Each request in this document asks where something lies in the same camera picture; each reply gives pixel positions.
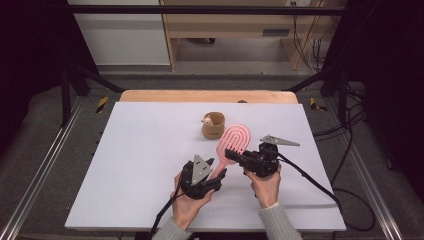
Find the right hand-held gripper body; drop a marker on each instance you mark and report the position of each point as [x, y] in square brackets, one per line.
[261, 161]

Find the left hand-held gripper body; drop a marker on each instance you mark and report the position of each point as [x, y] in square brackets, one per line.
[196, 186]

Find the pink hair comb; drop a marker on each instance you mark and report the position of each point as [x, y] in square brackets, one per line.
[236, 136]

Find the person's left hand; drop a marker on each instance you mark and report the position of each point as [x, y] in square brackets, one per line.
[186, 210]

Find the person's right hand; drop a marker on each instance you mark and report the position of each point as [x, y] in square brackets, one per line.
[266, 188]

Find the brown cup with small figure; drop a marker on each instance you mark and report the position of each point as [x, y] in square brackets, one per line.
[213, 131]

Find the yellow black tape marker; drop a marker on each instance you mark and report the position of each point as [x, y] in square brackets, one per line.
[102, 104]
[313, 103]

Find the black metal stand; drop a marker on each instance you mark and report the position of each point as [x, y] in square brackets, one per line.
[65, 100]
[342, 100]

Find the light wooden desk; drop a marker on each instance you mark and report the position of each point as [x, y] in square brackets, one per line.
[216, 25]

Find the white cabinet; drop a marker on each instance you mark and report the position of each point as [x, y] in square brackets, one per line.
[126, 43]

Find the dark curtain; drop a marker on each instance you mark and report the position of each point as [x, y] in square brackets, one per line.
[30, 50]
[393, 66]

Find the aluminium rail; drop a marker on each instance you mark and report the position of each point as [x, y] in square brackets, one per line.
[26, 200]
[377, 201]

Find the black horizontal frame bar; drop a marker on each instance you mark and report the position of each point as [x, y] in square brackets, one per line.
[200, 10]

